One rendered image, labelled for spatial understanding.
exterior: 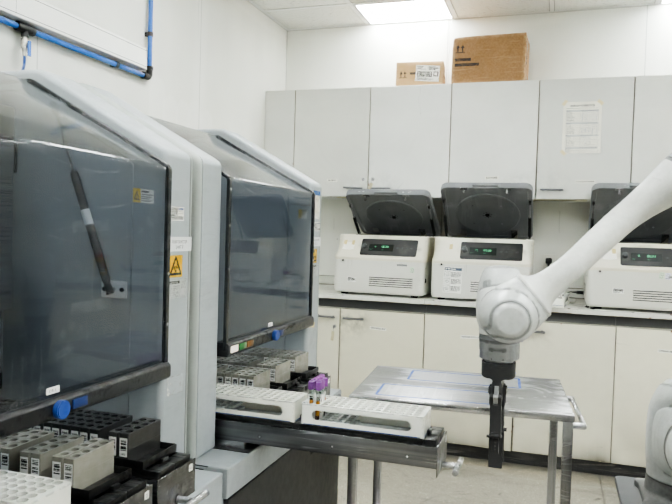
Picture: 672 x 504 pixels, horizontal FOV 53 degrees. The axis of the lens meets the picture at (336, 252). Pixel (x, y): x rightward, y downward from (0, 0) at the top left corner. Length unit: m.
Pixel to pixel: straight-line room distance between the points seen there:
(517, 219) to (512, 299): 2.92
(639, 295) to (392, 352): 1.38
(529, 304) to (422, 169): 2.95
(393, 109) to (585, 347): 1.82
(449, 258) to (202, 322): 2.47
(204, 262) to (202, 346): 0.20
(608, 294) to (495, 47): 1.61
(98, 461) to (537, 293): 0.87
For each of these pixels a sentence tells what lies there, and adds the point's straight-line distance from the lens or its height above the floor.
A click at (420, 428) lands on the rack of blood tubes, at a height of 0.84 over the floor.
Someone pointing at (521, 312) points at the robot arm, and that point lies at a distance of 1.31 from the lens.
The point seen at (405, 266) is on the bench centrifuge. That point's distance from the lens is 3.92.
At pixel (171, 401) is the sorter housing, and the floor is 0.90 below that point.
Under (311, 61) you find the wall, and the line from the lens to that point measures 4.91.
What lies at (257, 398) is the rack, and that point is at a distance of 1.68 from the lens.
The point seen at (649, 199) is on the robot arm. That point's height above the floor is 1.36.
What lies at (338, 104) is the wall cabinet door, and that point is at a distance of 4.41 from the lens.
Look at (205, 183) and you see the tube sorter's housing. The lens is 1.58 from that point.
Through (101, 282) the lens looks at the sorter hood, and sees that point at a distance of 1.25.
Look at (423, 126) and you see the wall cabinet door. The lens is 4.24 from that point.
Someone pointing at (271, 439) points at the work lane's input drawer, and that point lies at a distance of 1.67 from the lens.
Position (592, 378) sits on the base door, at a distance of 3.90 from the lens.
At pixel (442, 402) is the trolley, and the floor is 0.82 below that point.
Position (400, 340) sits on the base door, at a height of 0.65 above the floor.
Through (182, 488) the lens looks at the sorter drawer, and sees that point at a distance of 1.43.
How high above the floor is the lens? 1.28
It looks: 2 degrees down
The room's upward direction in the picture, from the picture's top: 2 degrees clockwise
